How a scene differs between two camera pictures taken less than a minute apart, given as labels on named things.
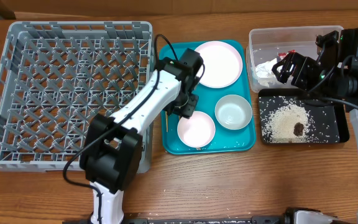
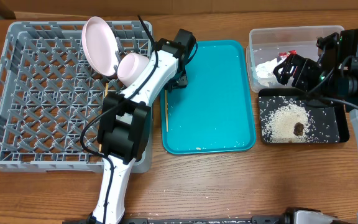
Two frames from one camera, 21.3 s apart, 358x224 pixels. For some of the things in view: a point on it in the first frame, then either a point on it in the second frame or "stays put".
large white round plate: [222, 65] to [100, 45]
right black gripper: [299, 69] stays put
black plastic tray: [289, 116] stays put
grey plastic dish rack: [52, 78] stays put
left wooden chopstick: [166, 120] stays put
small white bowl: [197, 132] to [130, 66]
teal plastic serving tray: [224, 121] stays put
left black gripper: [189, 109] to [183, 81]
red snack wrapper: [281, 55] stays put
